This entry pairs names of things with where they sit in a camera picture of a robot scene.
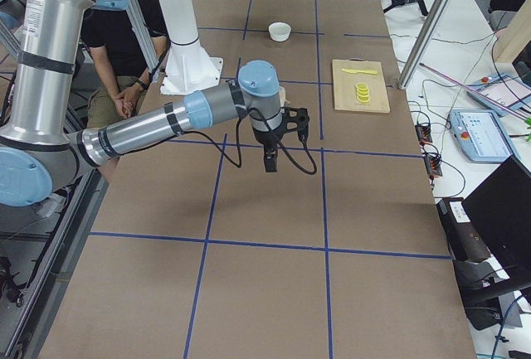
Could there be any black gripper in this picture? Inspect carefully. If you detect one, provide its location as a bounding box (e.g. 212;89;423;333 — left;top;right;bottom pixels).
252;126;286;172

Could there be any clear plastic egg box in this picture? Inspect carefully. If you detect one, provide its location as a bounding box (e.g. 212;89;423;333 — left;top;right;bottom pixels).
279;86;286;107

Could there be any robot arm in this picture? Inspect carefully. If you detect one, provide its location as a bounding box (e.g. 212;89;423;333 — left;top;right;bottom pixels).
1;0;287;206

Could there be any wooden cutting board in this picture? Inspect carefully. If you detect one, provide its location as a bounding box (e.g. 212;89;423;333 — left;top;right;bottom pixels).
332;59;390;114

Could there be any white bowl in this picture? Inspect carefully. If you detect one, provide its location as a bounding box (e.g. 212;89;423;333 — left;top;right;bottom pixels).
268;22;291;42

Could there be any yellow plastic knife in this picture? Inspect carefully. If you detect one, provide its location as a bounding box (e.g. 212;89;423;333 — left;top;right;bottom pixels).
341;68;378;75

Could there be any seated person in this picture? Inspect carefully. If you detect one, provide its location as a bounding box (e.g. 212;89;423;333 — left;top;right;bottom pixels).
80;8;150;128

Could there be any teach pendant near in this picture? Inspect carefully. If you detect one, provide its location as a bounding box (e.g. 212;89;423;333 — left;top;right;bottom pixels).
449;109;519;163

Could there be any teach pendant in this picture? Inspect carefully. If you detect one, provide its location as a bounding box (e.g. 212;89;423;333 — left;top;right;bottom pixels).
469;73;530;111
449;109;519;163

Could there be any black monitor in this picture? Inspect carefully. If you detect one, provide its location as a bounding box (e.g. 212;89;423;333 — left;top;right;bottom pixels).
462;156;530;273

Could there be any teach pendant far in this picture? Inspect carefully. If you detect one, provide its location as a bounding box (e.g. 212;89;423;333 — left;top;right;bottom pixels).
469;73;530;111

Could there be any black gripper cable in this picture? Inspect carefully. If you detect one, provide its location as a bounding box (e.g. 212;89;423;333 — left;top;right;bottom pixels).
188;120;318;176

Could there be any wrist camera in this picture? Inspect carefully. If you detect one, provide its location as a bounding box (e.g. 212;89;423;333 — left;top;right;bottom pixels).
283;107;309;143

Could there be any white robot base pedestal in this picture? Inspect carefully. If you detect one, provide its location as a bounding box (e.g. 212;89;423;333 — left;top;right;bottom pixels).
159;0;223;95

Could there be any aluminium frame post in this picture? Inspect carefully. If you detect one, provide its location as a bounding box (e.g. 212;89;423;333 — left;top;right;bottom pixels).
397;0;451;90

